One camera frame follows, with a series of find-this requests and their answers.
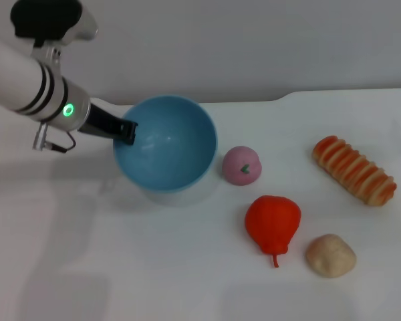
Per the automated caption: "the blue plastic bowl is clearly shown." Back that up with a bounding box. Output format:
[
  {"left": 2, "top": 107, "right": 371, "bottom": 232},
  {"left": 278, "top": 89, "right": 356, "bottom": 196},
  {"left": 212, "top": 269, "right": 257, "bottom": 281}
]
[{"left": 112, "top": 94, "right": 218, "bottom": 194}]

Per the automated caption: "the beige egg yolk pastry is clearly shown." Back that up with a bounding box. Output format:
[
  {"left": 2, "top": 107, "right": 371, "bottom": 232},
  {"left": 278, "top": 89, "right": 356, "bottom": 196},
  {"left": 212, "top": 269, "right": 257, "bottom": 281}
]
[{"left": 305, "top": 233, "right": 358, "bottom": 278}]

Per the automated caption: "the red toy pear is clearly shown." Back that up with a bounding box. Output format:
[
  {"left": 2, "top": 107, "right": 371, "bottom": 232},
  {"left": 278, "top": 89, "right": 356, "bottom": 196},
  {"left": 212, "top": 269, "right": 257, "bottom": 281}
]
[{"left": 244, "top": 195, "right": 302, "bottom": 269}]

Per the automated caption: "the pink peach bun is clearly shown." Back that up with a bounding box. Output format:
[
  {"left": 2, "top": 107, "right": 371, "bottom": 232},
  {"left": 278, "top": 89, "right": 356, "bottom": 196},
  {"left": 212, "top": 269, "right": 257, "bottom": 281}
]
[{"left": 221, "top": 145, "right": 263, "bottom": 186}]

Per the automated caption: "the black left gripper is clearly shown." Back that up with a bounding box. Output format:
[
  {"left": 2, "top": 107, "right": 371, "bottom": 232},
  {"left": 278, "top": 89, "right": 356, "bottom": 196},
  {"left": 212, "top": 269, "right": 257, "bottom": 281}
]
[{"left": 77, "top": 98, "right": 139, "bottom": 146}]

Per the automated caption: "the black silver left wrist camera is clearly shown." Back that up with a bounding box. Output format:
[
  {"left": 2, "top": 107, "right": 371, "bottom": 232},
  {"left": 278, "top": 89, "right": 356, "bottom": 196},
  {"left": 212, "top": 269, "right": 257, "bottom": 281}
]
[{"left": 10, "top": 0, "right": 99, "bottom": 47}]

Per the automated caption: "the orange striped long bread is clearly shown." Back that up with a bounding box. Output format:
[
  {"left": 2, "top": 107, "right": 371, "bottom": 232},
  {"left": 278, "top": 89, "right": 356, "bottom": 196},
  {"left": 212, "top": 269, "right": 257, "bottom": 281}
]
[{"left": 311, "top": 135, "right": 397, "bottom": 207}]

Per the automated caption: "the left arm cable silver plug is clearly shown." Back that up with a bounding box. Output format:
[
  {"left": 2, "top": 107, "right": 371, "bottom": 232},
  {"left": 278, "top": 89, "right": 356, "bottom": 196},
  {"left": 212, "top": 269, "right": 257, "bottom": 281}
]
[{"left": 32, "top": 122, "right": 76, "bottom": 154}]

